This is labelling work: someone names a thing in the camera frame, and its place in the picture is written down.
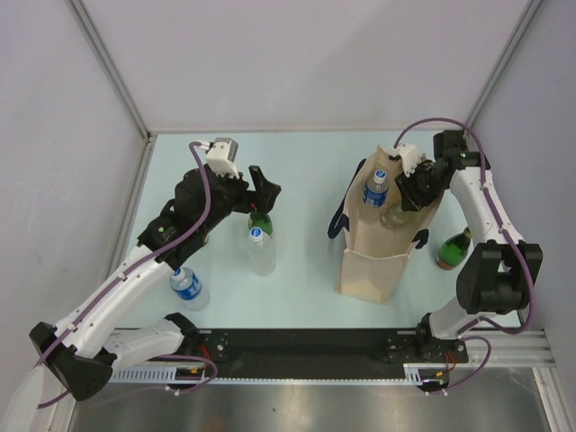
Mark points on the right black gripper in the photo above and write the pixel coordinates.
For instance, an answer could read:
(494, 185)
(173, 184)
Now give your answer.
(411, 200)

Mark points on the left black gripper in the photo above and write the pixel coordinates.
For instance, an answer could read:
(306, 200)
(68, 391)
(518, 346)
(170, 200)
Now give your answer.
(249, 199)

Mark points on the clear glass bottle green cap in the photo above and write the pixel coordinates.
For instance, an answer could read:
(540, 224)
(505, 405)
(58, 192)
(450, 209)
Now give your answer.
(393, 216)

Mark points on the blue label water bottle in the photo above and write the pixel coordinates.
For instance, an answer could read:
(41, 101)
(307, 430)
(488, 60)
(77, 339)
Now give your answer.
(376, 189)

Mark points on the beige canvas tote bag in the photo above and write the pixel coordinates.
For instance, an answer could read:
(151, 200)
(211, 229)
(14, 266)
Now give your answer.
(375, 257)

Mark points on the clear plastic bottle blue cap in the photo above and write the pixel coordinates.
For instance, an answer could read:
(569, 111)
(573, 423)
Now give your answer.
(261, 251)

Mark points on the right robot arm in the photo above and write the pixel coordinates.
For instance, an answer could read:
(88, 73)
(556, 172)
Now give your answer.
(496, 284)

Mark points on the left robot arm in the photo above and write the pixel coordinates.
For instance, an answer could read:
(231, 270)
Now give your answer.
(80, 351)

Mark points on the blue label bottle front left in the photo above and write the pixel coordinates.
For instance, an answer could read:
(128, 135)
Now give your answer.
(187, 286)

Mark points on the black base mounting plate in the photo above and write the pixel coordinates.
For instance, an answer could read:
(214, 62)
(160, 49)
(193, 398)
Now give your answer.
(240, 349)

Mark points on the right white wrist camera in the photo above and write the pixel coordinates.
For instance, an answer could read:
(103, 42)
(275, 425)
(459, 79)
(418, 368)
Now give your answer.
(410, 157)

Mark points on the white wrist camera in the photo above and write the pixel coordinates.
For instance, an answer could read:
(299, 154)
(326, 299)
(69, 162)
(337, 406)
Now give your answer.
(410, 157)
(220, 156)

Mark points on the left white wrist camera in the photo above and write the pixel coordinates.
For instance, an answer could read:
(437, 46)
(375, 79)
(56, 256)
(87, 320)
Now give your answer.
(220, 156)

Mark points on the aluminium frame rail left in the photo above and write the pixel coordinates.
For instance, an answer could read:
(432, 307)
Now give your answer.
(104, 57)

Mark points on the aluminium frame rail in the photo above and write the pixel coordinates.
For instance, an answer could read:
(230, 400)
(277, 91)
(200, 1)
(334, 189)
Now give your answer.
(104, 57)
(504, 60)

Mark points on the white slotted cable duct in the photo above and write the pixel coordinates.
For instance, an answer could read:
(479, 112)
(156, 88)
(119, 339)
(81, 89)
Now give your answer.
(383, 374)

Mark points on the aluminium frame rail right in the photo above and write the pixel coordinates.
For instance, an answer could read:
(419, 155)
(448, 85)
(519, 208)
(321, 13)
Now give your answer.
(504, 60)

